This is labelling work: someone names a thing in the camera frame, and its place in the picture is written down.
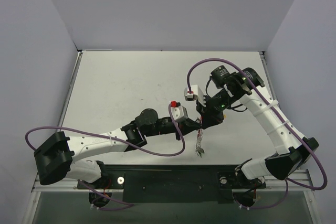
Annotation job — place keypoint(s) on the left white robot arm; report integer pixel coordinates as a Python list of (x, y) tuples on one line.
[(62, 156)]

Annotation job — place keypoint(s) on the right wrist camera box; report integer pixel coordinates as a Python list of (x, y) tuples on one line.
[(194, 94)]

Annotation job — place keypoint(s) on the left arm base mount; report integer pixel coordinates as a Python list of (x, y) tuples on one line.
[(100, 199)]

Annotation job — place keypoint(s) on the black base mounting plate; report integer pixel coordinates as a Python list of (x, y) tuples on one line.
[(163, 183)]

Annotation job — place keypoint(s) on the red handled metal key organizer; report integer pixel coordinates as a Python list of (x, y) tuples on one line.
[(198, 144)]

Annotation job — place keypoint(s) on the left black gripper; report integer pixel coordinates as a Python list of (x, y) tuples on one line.
[(188, 124)]

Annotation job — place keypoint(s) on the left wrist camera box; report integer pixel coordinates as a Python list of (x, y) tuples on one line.
[(177, 112)]

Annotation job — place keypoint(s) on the black key tag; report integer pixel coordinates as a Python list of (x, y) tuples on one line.
[(199, 153)]

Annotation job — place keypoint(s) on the aluminium rail frame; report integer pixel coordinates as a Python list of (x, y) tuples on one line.
[(223, 62)]

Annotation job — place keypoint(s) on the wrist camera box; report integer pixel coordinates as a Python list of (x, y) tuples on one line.
[(177, 112), (194, 94)]

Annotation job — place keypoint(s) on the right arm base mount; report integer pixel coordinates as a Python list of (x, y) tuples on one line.
[(233, 186)]

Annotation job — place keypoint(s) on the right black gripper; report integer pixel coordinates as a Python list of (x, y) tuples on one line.
[(209, 106)]

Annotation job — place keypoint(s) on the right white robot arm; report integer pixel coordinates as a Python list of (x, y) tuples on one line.
[(292, 148)]

